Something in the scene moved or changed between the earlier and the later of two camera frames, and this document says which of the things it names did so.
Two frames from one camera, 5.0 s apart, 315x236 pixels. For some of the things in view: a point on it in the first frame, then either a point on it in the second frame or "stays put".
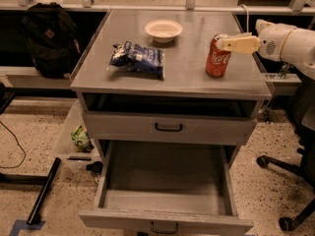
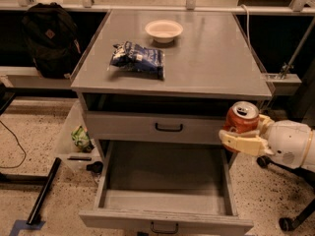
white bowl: [162, 30] stays put
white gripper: [271, 42] to [285, 142]
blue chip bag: [137, 59] stays put
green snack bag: [82, 140] stays put
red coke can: [218, 62] to [244, 116]
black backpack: [51, 33] stays put
